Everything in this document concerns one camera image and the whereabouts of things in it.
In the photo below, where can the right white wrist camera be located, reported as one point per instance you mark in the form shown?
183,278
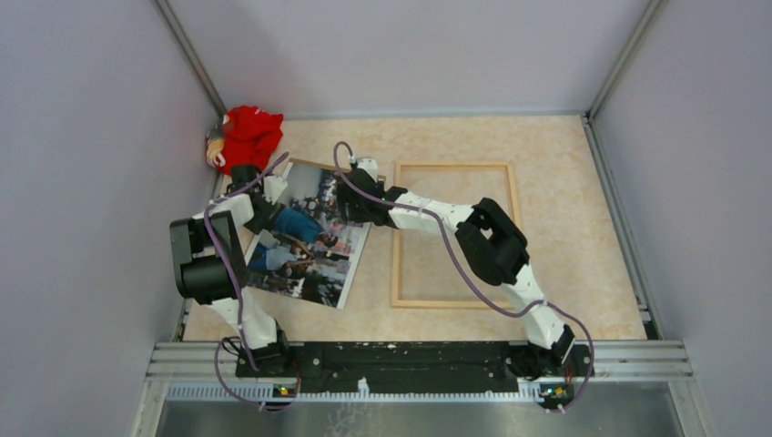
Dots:
368,166

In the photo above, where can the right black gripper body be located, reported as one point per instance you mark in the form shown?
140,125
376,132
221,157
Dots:
358,213

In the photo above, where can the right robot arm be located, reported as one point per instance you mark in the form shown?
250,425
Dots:
484,245

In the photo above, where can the printed photo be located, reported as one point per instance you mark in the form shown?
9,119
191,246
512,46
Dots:
311,251

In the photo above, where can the wooden picture frame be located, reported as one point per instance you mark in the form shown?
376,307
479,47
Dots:
423,276

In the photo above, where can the red crumpled cloth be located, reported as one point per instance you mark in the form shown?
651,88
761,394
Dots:
245,135

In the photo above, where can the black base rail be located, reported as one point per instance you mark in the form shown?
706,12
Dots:
404,367

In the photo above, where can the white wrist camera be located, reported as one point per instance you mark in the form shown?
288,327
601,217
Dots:
273,187
368,166

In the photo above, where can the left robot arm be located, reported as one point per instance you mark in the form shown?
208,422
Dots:
210,268

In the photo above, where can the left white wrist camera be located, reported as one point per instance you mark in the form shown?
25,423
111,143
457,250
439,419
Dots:
273,187

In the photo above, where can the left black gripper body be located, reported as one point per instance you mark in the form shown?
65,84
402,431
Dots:
259,225

